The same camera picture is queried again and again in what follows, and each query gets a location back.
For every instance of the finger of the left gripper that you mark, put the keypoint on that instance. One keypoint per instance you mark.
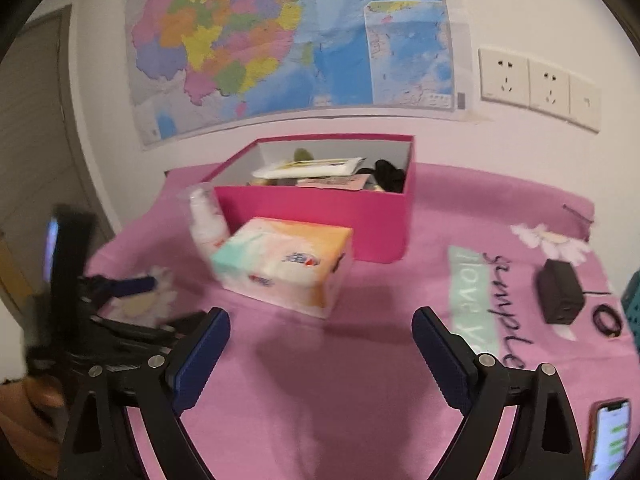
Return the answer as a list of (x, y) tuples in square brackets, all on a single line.
[(97, 285), (150, 327)]

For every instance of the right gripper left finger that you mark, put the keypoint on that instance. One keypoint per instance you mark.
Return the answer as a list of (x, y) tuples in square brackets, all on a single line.
[(160, 371)]

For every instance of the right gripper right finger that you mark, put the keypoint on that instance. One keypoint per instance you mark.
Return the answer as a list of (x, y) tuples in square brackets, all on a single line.
[(543, 442)]

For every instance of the white printed plastic pouch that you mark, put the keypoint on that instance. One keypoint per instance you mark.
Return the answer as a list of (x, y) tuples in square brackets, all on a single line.
[(314, 168)]

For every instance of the left hand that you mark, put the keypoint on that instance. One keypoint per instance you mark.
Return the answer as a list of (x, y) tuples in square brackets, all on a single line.
[(30, 446)]

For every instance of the smartphone orange case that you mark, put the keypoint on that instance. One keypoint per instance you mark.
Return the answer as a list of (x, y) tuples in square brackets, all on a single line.
[(608, 436)]

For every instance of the white pump lotion bottle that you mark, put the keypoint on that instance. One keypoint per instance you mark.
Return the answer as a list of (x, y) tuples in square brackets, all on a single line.
[(208, 228)]

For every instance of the grey door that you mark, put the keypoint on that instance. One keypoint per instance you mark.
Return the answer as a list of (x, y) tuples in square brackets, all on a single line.
[(42, 161)]

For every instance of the pastel tissue pack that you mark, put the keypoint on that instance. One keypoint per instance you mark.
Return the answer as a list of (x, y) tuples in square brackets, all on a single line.
[(299, 266)]

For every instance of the black power adapter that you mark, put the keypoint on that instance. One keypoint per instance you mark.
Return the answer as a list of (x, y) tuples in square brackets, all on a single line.
[(559, 292)]

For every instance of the blue perforated plastic rack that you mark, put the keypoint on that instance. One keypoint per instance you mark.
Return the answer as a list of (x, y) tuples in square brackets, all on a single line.
[(631, 306)]

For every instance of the pink bedsheet cloth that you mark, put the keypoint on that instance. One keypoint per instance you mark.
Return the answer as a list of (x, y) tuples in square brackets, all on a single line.
[(350, 397)]

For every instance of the green frog plush toy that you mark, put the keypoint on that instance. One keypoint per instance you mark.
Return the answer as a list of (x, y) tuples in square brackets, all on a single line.
[(302, 155)]

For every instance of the pink storage box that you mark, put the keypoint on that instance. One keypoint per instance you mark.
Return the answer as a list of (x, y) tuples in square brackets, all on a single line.
[(381, 221)]

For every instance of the wall map poster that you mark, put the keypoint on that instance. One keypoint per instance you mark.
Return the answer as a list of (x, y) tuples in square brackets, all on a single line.
[(198, 64)]

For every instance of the white wall socket panel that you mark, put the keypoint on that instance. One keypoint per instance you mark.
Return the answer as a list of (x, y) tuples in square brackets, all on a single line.
[(515, 79)]

